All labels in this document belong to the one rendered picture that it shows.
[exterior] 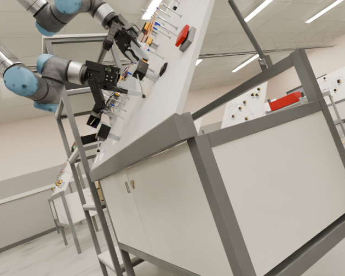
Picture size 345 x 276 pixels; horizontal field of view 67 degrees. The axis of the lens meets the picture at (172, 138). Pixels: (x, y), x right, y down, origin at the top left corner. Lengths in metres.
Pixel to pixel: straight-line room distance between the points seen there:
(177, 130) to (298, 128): 0.45
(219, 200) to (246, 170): 0.12
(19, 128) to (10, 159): 0.91
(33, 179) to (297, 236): 7.83
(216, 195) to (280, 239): 0.23
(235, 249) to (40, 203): 7.75
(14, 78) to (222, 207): 0.65
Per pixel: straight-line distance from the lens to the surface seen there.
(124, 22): 1.10
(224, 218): 0.67
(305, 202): 0.89
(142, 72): 0.97
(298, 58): 1.09
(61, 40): 2.10
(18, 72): 0.85
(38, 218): 8.27
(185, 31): 0.82
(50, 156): 8.44
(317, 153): 0.98
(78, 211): 3.98
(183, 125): 0.64
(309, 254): 0.88
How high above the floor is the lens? 0.76
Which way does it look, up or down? 5 degrees up
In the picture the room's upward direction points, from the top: 19 degrees counter-clockwise
